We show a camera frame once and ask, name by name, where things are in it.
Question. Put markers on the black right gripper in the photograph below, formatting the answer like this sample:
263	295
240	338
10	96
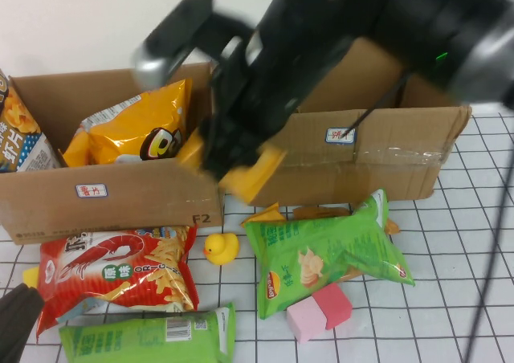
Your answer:
257	98

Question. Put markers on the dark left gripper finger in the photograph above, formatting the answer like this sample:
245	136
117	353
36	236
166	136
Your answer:
12	300
20	331

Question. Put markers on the yellow crisps bag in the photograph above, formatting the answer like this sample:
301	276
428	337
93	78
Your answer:
249	182

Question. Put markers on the orange foil chip bag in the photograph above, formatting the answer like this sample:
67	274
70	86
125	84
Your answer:
128	130

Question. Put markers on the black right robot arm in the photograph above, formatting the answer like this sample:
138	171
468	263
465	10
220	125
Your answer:
401	9

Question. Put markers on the orange foil snack packet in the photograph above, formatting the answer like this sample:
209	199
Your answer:
267	216

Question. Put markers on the orange brown snack packet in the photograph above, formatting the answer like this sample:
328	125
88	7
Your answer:
321	211

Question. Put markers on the green snack bag with barcode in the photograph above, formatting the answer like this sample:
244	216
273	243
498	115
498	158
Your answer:
140	339

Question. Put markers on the yellow foam cube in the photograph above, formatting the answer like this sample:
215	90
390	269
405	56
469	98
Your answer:
30	274

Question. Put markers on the yellow rubber duck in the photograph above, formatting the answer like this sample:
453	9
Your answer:
221	248

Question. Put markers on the red shrimp stick bag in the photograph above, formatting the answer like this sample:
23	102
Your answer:
120	266

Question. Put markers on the cardboard box with F2 print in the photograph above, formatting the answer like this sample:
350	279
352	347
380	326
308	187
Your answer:
120	202

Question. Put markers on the cardboard box with clear tape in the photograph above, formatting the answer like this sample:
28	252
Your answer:
361	170

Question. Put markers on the green Lay's chip bag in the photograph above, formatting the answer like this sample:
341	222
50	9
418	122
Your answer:
321	254

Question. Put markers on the blue yellow prawn cracker bag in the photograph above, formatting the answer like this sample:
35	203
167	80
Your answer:
20	138

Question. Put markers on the brown biscuit package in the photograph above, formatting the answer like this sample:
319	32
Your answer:
351	276

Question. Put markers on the crumpled gold wrapper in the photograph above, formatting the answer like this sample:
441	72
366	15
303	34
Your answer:
392	227

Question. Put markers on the dark pink foam cube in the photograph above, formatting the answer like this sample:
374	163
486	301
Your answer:
335	303

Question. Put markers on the light pink foam cube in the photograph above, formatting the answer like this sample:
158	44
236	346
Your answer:
307	320

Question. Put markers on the white grid tablecloth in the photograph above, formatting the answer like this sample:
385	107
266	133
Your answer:
441	278

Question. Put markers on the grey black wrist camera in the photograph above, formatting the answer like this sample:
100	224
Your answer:
176	29

